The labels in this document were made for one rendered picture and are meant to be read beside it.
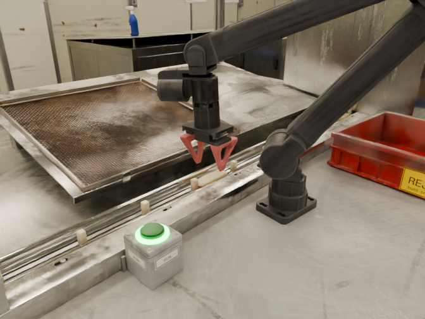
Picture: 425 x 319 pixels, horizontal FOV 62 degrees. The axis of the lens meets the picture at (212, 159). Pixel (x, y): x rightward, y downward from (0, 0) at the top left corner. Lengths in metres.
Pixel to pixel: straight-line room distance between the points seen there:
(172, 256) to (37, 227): 0.33
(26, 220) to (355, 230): 0.69
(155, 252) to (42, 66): 3.79
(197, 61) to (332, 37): 0.85
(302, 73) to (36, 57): 3.20
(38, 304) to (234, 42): 0.54
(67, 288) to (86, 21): 4.33
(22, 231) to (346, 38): 1.20
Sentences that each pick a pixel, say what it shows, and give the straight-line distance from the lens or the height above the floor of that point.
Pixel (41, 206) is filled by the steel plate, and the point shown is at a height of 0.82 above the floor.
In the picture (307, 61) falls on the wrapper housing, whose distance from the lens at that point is 1.52.
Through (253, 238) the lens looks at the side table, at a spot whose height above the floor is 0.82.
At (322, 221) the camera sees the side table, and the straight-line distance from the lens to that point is 0.79.
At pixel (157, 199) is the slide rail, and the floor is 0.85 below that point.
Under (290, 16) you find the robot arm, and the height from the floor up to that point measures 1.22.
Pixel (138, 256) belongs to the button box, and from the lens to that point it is 0.59.
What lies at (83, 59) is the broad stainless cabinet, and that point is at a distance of 3.29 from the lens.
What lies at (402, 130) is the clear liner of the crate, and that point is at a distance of 1.26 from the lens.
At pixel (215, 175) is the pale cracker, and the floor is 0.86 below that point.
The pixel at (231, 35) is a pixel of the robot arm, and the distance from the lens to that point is 0.70.
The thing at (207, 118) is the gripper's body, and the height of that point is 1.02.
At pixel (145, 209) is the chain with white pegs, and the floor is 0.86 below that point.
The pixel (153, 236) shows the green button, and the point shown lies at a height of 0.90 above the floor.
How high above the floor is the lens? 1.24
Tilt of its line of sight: 24 degrees down
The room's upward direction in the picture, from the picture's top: straight up
